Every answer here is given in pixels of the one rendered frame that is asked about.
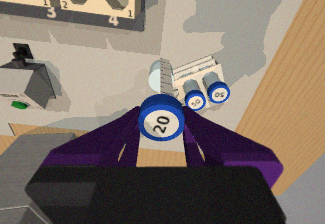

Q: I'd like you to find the white tube rack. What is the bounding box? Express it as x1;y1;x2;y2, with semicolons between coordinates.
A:
173;54;224;110

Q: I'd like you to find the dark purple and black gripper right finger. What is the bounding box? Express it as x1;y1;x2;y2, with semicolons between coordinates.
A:
183;106;284;189

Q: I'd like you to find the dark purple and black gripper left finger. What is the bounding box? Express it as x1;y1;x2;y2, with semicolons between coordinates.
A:
40;106;140;167

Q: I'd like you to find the grey flat mat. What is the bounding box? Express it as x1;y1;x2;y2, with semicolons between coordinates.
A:
0;0;303;136

